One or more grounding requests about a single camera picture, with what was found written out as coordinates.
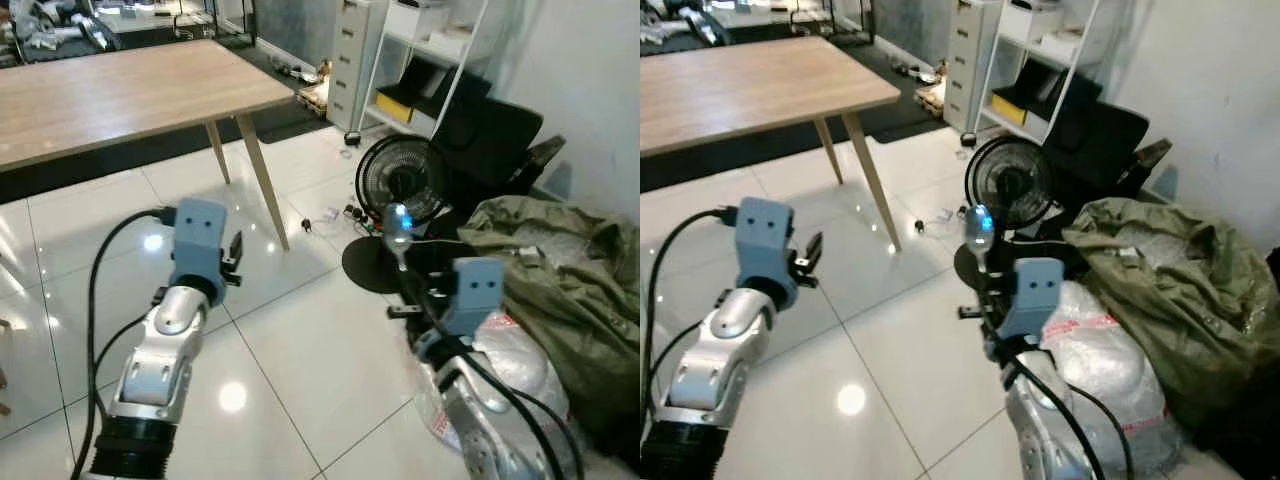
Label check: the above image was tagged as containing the white metal shelf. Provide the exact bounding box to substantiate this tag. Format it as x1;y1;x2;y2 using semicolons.
975;0;1101;141
365;0;491;136

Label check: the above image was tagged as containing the black office chair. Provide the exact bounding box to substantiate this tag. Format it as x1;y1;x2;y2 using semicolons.
1020;65;1161;236
405;60;551;216

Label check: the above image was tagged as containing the white storage box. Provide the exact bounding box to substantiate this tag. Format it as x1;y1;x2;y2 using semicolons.
385;0;453;41
1000;0;1073;46

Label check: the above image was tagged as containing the olive green sack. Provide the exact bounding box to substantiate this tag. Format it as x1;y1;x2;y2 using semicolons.
1062;197;1280;441
460;195;641;461

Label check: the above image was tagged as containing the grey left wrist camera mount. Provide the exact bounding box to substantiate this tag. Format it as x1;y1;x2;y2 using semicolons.
170;197;229;301
737;197;796;301

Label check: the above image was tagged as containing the grey drawer cabinet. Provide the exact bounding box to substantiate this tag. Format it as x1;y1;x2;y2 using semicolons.
943;0;1001;133
328;0;386;131

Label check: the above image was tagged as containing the black screen on shelf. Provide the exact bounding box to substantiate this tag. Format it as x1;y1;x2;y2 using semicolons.
400;55;463;111
1012;60;1079;113

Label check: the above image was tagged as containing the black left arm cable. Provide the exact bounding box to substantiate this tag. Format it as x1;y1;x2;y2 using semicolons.
642;207;746;406
70;207;181;480

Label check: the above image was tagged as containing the light wooden table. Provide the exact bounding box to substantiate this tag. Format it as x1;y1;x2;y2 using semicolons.
0;40;296;251
640;37;903;253

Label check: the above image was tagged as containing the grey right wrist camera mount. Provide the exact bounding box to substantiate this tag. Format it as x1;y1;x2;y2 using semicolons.
440;257;506;336
1000;258;1064;339

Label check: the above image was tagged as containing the dark brown flat case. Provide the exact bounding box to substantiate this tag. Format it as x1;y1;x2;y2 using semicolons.
1130;138;1174;191
515;135;568;196

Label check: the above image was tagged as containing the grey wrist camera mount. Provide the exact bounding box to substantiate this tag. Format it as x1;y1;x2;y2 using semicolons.
737;197;796;301
440;257;506;336
1000;258;1064;339
170;197;229;301

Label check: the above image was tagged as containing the yellow box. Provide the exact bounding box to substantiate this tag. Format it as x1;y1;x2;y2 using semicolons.
990;93;1028;126
375;88;416;124

